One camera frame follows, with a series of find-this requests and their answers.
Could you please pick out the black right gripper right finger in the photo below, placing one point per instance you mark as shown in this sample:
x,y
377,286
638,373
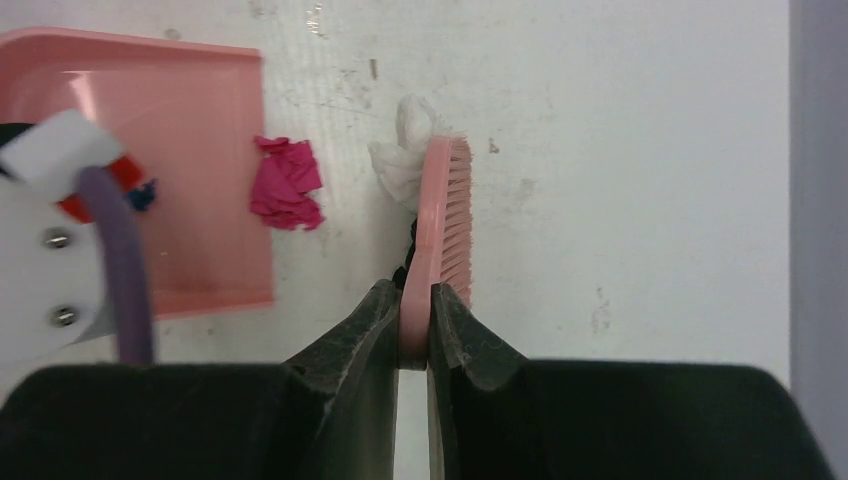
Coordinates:
x,y
496,414

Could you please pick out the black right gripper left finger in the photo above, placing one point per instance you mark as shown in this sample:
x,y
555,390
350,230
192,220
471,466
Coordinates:
x,y
329,412

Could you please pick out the pink plastic hand brush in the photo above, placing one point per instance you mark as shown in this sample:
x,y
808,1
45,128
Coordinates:
x,y
443,244

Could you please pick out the pink plastic dustpan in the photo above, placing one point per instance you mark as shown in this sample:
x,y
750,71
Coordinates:
x,y
188,114

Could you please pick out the magenta paper scrap left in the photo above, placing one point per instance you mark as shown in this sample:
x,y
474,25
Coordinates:
x,y
287,176

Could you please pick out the white paper scrap far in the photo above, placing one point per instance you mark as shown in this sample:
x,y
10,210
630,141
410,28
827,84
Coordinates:
x,y
399,165

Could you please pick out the dark blue paper scrap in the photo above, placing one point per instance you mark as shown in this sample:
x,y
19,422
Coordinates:
x,y
143,197

